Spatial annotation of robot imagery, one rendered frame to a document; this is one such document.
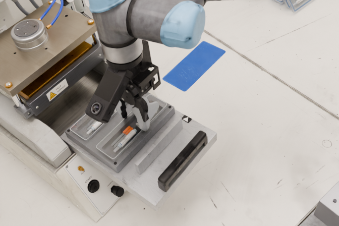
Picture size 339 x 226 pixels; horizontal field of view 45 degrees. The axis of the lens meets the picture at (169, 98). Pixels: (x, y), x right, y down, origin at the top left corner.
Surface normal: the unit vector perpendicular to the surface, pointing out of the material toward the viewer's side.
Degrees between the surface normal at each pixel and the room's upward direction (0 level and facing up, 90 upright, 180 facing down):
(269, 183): 0
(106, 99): 30
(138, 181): 0
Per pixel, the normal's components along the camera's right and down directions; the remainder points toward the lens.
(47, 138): 0.44, -0.22
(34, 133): -0.09, -0.65
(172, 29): -0.36, 0.35
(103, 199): 0.67, 0.11
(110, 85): -0.40, -0.25
